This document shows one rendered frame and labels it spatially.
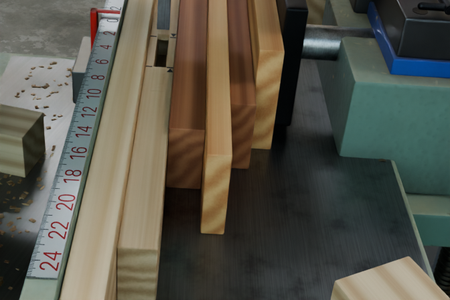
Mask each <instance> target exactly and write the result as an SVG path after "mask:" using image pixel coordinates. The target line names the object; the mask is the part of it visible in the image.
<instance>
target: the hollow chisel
mask: <svg viewBox="0 0 450 300"><path fill-rule="evenodd" d="M170 15H171V0H158V4H157V29H164V30H169V27H170Z"/></svg>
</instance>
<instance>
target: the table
mask: <svg viewBox="0 0 450 300"><path fill-rule="evenodd" d="M378 160H379V159H371V158H359V157H343V156H340V155H339V154H338V152H337V149H336V145H335V140H334V137H333V131H332V128H331V123H330V119H329V115H328V111H327V106H326V103H325V97H324V94H323V89H322V85H321V80H320V77H319V72H318V69H317V63H316V60H309V59H301V64H300V69H299V77H298V82H297V89H296V94H295V102H294V107H293V115H292V119H291V124H290V126H279V125H274V129H273V138H272V143H271V149H251V153H250V163H249V168H248V169H237V168H231V172H230V184H229V191H228V203H227V209H226V221H225V228H224V233H223V234H205V233H201V232H200V210H201V188H200V189H190V188H178V187H165V202H164V210H163V226H162V233H161V248H160V257H159V272H158V280H157V295H156V300H331V294H332V291H333V286H334V283H335V281H336V280H338V279H342V278H344V277H348V276H350V275H354V274H356V273H360V272H362V271H366V270H368V269H372V268H374V267H378V266H380V265H384V264H386V263H390V262H392V261H395V260H398V259H401V258H404V257H407V256H409V257H411V258H412V259H413V260H414V261H415V262H416V263H417V264H418V265H419V266H420V267H421V269H422V270H423V271H424V272H425V273H426V274H427V275H428V276H429V277H430V278H431V279H432V280H433V281H434V282H435V279H434V276H433V273H432V270H431V267H430V264H429V261H428V258H427V255H426V252H425V249H424V246H445V247H450V196H443V195H431V194H408V193H405V191H404V188H403V185H402V182H401V179H400V176H399V173H398V170H397V167H396V164H395V162H394V161H393V160H390V159H386V162H381V161H378Z"/></svg>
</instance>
